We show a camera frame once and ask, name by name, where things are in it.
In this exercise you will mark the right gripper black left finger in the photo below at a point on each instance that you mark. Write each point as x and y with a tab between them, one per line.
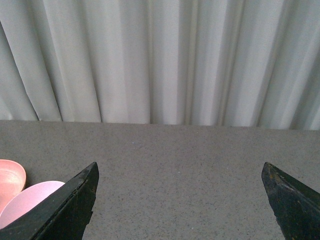
63	215

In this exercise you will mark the pale pink bowl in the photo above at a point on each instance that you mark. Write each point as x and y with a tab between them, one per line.
27	200

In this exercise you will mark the white pleated curtain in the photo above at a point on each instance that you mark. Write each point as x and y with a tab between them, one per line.
236	63

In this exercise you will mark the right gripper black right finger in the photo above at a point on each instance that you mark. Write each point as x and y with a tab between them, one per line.
295	205

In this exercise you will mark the pink round plate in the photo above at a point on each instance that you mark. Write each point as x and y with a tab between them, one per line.
12	181

